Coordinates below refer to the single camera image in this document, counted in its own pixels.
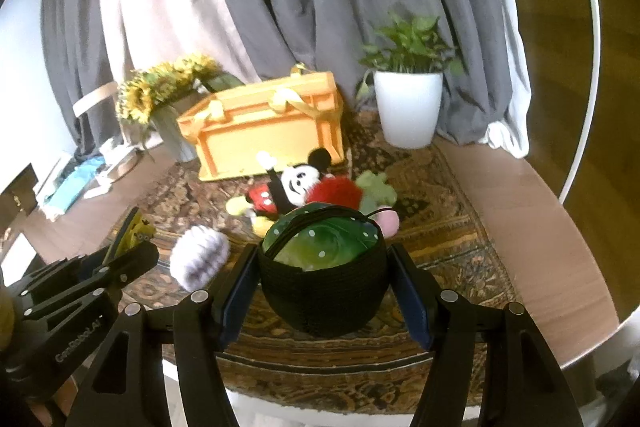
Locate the sunflower bouquet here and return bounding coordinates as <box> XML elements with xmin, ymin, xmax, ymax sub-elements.
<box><xmin>116</xmin><ymin>54</ymin><xmax>243</xmax><ymax>124</ymax></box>

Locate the yellow minion plush toy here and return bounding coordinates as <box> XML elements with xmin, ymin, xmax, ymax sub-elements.
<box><xmin>103</xmin><ymin>207</ymin><xmax>155</xmax><ymax>265</ymax></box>

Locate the patterned brown rug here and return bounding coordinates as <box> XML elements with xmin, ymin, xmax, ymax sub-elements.
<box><xmin>137</xmin><ymin>112</ymin><xmax>518</xmax><ymax>415</ymax></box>

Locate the white plant pot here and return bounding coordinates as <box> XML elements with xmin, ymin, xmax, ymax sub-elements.
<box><xmin>373</xmin><ymin>72</ymin><xmax>444</xmax><ymax>150</ymax></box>

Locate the pink plush ball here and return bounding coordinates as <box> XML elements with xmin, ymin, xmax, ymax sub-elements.
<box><xmin>373</xmin><ymin>208</ymin><xmax>400</xmax><ymax>239</ymax></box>

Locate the orange storage basket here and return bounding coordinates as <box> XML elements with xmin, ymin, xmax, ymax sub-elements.
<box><xmin>177</xmin><ymin>64</ymin><xmax>345</xmax><ymax>181</ymax></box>

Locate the grey ribbed flower vase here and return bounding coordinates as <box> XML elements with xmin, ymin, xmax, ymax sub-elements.
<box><xmin>151</xmin><ymin>91</ymin><xmax>205</xmax><ymax>164</ymax></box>

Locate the green plush toy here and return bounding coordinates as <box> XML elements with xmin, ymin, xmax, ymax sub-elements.
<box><xmin>355</xmin><ymin>170</ymin><xmax>397</xmax><ymax>215</ymax></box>

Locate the green potted plant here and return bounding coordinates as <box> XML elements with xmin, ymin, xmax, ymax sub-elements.
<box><xmin>356</xmin><ymin>12</ymin><xmax>465</xmax><ymax>103</ymax></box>

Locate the Mickey Mouse plush toy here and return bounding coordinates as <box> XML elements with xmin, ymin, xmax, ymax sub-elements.
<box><xmin>226</xmin><ymin>148</ymin><xmax>332</xmax><ymax>237</ymax></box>

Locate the red strawberry plush toy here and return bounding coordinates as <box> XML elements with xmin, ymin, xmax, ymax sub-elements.
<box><xmin>305</xmin><ymin>176</ymin><xmax>363</xmax><ymax>210</ymax></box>

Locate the white purple striped plush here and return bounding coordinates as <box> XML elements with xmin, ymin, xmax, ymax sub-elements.
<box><xmin>169</xmin><ymin>225</ymin><xmax>230</xmax><ymax>291</ymax></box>

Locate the blue cloth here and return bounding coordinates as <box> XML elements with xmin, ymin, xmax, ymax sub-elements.
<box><xmin>46</xmin><ymin>156</ymin><xmax>105</xmax><ymax>216</ymax></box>

